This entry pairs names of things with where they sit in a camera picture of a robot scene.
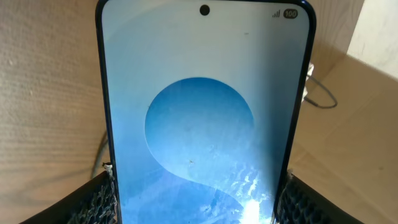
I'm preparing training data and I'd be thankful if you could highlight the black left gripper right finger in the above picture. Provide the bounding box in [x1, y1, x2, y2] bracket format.
[274, 170, 363, 224]

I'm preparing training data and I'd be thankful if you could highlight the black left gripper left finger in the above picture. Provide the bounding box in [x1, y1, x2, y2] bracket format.
[21, 162, 118, 224]

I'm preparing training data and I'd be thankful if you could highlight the black USB charger cable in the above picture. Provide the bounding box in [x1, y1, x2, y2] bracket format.
[303, 74, 339, 110]

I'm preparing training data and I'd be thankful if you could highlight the blue Galaxy smartphone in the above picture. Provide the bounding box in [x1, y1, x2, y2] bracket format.
[95, 0, 316, 223]

